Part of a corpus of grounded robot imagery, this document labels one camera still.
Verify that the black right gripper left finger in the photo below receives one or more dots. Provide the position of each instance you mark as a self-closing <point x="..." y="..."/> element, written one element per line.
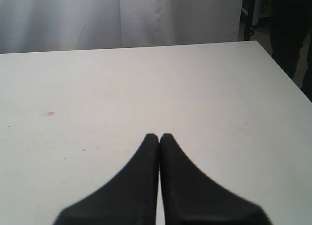
<point x="129" y="198"/>

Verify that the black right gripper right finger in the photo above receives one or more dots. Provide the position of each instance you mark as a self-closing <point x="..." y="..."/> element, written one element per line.
<point x="192" y="198"/>

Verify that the white backdrop curtain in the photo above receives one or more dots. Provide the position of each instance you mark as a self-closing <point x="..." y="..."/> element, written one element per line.
<point x="54" y="25"/>

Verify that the black tripod stand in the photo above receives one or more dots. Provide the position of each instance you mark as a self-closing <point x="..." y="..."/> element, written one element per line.
<point x="247" y="13"/>

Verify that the person in dark clothes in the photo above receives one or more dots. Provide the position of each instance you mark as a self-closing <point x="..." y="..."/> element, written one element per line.
<point x="291" y="22"/>

